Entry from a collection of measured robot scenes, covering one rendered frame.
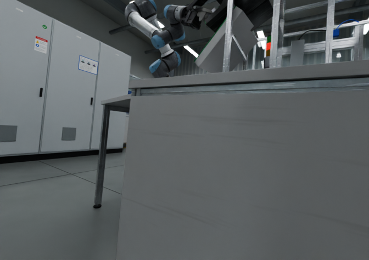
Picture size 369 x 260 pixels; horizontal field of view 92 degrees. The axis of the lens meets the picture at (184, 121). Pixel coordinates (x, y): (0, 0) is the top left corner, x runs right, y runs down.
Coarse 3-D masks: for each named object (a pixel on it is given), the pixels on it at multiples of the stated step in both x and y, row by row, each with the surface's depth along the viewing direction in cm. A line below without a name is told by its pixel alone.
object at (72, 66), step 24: (72, 48) 307; (96, 48) 343; (48, 72) 280; (72, 72) 309; (96, 72) 345; (48, 96) 281; (72, 96) 311; (48, 120) 283; (72, 120) 314; (48, 144) 285; (72, 144) 316
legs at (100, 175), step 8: (104, 104) 144; (104, 112) 144; (128, 112) 158; (104, 120) 144; (104, 128) 144; (104, 136) 145; (104, 144) 144; (104, 152) 144; (104, 160) 144; (104, 168) 145; (96, 184) 144; (96, 192) 142; (96, 200) 142
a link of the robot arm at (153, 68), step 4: (156, 60) 145; (160, 60) 141; (152, 64) 143; (156, 64) 138; (160, 64) 140; (164, 64) 141; (152, 68) 139; (156, 68) 138; (160, 68) 140; (164, 68) 141; (168, 68) 143; (152, 72) 141; (156, 72) 140; (160, 72) 141; (164, 72) 142; (168, 72) 147; (156, 76) 142; (160, 76) 142; (164, 76) 143
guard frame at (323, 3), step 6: (336, 0) 163; (342, 0) 161; (348, 0) 161; (306, 6) 175; (312, 6) 172; (318, 6) 171; (288, 12) 183; (294, 12) 182; (342, 24) 199; (348, 24) 197; (354, 24) 194; (306, 30) 216
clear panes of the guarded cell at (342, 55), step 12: (360, 24) 192; (288, 36) 226; (312, 36) 213; (324, 36) 208; (348, 36) 197; (252, 48) 231; (264, 48) 240; (252, 60) 236; (288, 60) 225; (312, 60) 212; (324, 60) 206; (336, 60) 201; (348, 60) 195
